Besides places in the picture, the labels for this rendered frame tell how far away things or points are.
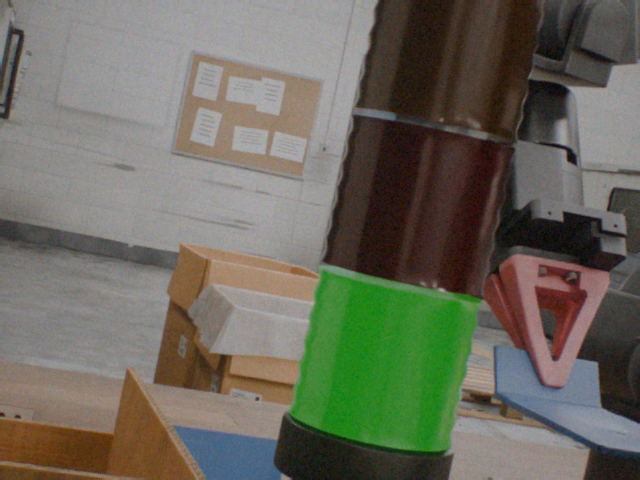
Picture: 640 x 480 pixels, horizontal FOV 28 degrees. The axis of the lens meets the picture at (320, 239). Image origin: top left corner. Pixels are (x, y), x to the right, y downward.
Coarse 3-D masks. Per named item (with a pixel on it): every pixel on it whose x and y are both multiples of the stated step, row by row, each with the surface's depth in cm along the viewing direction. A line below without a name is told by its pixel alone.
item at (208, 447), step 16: (192, 432) 72; (208, 432) 73; (224, 432) 73; (192, 448) 72; (208, 448) 72; (224, 448) 73; (240, 448) 73; (256, 448) 73; (272, 448) 74; (208, 464) 72; (224, 464) 72; (240, 464) 73; (256, 464) 73; (272, 464) 73
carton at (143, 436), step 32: (128, 384) 74; (0, 416) 74; (32, 416) 75; (128, 416) 72; (160, 416) 64; (0, 448) 74; (32, 448) 74; (64, 448) 75; (96, 448) 75; (128, 448) 70; (160, 448) 62
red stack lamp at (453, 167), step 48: (384, 144) 28; (432, 144) 27; (480, 144) 27; (336, 192) 29; (384, 192) 27; (432, 192) 27; (480, 192) 28; (336, 240) 28; (384, 240) 27; (432, 240) 27; (480, 240) 28; (432, 288) 27; (480, 288) 28
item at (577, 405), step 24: (504, 360) 77; (528, 360) 78; (576, 360) 79; (504, 384) 77; (528, 384) 77; (576, 384) 79; (552, 408) 74; (576, 408) 76; (600, 408) 78; (600, 432) 68; (624, 456) 64
